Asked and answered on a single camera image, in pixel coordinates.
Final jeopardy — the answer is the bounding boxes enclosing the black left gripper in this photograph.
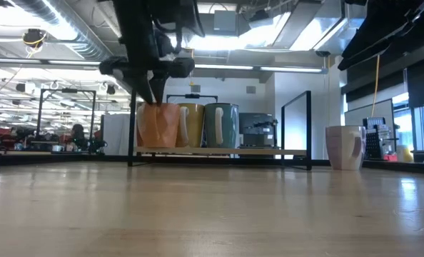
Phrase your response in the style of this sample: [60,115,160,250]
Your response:
[99,35,196,106]

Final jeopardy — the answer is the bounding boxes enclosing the orange mug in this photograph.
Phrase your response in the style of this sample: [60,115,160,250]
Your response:
[136,102,181,148]

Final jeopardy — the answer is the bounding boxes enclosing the yellow mug white handle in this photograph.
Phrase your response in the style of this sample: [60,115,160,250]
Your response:
[176,103,206,148]

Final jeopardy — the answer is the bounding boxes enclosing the green mug white handle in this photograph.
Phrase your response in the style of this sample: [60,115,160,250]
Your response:
[203,102,240,149]

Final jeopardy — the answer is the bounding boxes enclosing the black coffee machine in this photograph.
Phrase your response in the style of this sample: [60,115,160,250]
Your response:
[238,113,280,149]

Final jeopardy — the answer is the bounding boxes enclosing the ceiling strip light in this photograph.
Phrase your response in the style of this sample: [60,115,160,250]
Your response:
[0,56,102,67]
[193,63,329,75]

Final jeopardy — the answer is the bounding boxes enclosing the person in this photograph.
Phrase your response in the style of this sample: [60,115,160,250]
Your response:
[71,124,88,151]

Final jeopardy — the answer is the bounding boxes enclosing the grey ceiling box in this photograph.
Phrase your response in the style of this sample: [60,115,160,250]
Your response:
[213,9,238,34]

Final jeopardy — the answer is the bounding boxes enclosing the pink mug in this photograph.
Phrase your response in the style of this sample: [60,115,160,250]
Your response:
[325,124,367,171]

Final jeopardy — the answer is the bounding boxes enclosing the white partition board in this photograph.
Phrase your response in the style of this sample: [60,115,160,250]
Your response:
[343,99,395,128]

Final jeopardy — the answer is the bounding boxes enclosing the black mesh organizer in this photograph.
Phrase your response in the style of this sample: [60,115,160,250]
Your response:
[362,116,386,161]

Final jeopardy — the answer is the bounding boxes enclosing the yellow bottle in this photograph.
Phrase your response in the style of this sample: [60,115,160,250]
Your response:
[396,144,415,163]

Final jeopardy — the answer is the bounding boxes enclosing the black metal workstation frame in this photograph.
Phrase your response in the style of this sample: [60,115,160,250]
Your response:
[166,93,219,105]
[36,88,98,155]

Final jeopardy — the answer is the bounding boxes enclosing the silver ventilation duct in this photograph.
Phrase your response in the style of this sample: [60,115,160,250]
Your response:
[14,0,113,61]

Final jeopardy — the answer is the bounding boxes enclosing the black aluminium table frame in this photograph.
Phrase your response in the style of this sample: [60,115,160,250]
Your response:
[0,151,424,176]

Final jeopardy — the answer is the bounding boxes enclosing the wooden shelf black metal frame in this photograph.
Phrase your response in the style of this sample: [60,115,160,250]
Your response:
[127,90,313,171]

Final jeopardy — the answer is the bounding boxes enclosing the yellow cable reel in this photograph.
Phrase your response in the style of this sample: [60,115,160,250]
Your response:
[21,28,48,49]

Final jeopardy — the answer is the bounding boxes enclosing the yellow hanging cable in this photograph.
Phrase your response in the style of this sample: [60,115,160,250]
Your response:
[370,54,381,119]

